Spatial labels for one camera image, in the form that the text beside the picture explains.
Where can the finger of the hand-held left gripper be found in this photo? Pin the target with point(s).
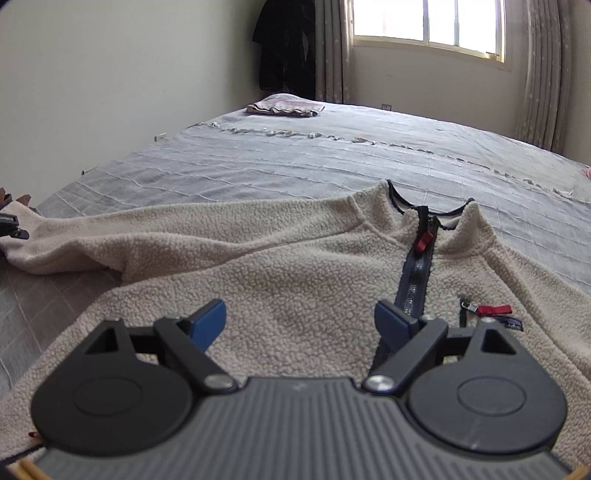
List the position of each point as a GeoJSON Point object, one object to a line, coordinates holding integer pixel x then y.
{"type": "Point", "coordinates": [13, 227]}

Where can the dark hanging clothes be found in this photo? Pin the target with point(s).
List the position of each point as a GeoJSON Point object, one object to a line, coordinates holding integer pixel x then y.
{"type": "Point", "coordinates": [286, 46]}

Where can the cream fleece blanket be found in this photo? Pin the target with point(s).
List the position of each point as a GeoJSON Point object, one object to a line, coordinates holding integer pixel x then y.
{"type": "Point", "coordinates": [295, 258]}

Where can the folded pink grey cloth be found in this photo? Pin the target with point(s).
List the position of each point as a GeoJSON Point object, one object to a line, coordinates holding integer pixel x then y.
{"type": "Point", "coordinates": [284, 105]}

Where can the window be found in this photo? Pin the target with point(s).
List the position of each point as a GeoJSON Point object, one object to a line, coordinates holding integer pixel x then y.
{"type": "Point", "coordinates": [429, 23]}

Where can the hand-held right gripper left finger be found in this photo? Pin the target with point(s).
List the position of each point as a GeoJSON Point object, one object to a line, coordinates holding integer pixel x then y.
{"type": "Point", "coordinates": [208, 324]}

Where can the grey curtain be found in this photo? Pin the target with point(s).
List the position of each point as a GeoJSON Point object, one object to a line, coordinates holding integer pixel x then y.
{"type": "Point", "coordinates": [547, 74]}
{"type": "Point", "coordinates": [333, 50]}

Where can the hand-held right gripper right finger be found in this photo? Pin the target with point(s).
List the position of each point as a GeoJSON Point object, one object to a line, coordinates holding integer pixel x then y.
{"type": "Point", "coordinates": [391, 323]}

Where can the grey bed blanket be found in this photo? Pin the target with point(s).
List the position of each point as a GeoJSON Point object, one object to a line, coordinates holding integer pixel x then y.
{"type": "Point", "coordinates": [286, 152]}

